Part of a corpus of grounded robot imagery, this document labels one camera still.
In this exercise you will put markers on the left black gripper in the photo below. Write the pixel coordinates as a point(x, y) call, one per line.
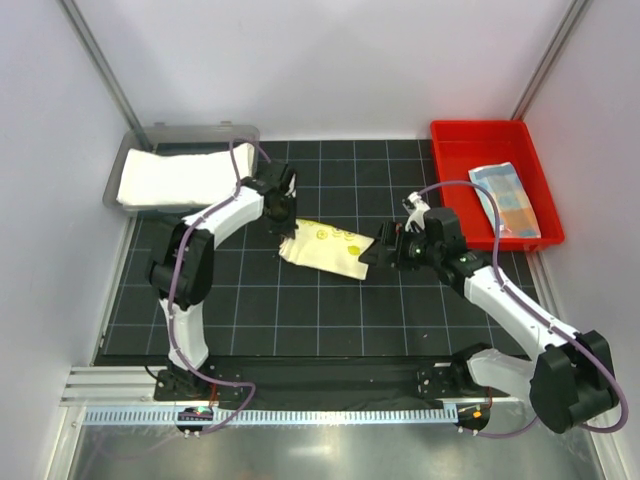
point(288, 228)

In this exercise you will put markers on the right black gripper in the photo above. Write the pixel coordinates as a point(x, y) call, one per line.
point(402, 237)

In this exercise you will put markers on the yellow patterned towel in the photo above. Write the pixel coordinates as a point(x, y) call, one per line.
point(326, 248)

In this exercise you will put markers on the white pink towel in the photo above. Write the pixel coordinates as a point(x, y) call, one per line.
point(190, 179)

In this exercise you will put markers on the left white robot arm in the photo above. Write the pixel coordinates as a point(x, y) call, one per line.
point(181, 264)

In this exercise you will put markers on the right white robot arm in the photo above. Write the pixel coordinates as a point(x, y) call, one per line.
point(567, 377)

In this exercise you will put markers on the clear plastic bin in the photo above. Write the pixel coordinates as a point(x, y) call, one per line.
point(171, 140)

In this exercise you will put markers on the red plastic bin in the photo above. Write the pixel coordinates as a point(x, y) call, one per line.
point(461, 145)

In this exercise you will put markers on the blue patterned towel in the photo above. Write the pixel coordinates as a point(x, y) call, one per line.
point(517, 217)

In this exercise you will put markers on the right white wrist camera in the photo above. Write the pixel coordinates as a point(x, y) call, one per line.
point(416, 209)

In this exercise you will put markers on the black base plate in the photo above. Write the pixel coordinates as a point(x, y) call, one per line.
point(325, 383)

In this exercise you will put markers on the aluminium front rail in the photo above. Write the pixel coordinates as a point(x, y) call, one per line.
point(103, 385)

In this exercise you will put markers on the left aluminium frame post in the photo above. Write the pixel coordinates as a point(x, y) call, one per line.
point(102, 66)

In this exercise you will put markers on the aluminium frame post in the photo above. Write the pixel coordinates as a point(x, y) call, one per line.
point(102, 66)
point(567, 26)

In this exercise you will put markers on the slotted cable duct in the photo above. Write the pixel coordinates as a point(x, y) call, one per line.
point(182, 416)

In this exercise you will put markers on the right aluminium frame post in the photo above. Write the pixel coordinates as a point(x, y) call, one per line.
point(567, 26)

